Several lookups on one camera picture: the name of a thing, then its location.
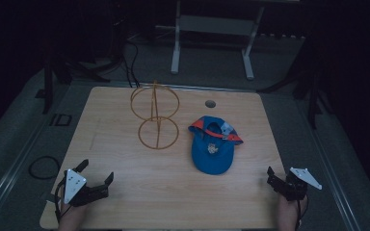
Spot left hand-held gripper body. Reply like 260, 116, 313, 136
63, 168, 110, 208

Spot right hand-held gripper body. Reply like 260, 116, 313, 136
274, 167, 323, 202

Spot person's right hand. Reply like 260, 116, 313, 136
277, 192, 310, 231

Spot person's left hand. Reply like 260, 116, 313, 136
57, 201, 91, 231

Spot blue and red cap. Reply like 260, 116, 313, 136
187, 115, 245, 176

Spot black tripod stand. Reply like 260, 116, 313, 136
34, 47, 112, 116
255, 41, 335, 131

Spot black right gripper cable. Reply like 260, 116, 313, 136
295, 193, 310, 230

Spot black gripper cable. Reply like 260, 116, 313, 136
53, 178, 67, 224
295, 193, 310, 230

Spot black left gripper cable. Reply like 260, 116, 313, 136
53, 178, 67, 224

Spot black coiled floor cable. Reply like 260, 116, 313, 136
28, 155, 62, 181

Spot black rectangular floor bracket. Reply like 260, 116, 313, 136
48, 113, 73, 127

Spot gold wire hat stand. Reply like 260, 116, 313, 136
129, 79, 181, 151

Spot black hanging cables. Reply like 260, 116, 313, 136
120, 38, 142, 89

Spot white metal frame stand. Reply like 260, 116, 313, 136
155, 0, 267, 82

